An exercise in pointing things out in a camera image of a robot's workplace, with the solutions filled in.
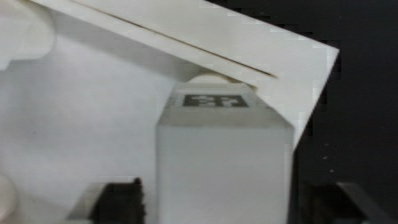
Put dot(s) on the white L-shaped fence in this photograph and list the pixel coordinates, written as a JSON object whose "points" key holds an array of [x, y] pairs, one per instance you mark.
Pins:
{"points": [[247, 49]]}

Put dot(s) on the white block with tag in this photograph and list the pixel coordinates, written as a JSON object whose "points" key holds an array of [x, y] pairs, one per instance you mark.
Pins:
{"points": [[222, 156]]}

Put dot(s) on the white square table top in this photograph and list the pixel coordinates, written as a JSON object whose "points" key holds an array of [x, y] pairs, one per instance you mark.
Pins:
{"points": [[82, 97]]}

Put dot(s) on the white table leg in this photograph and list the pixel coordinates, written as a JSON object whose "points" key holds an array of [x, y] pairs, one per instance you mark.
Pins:
{"points": [[27, 31]]}

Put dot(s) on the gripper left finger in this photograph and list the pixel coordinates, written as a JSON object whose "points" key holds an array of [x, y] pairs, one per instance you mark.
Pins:
{"points": [[117, 207]]}

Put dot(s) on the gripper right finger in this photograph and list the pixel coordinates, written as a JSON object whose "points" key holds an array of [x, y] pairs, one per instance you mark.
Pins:
{"points": [[334, 203]]}

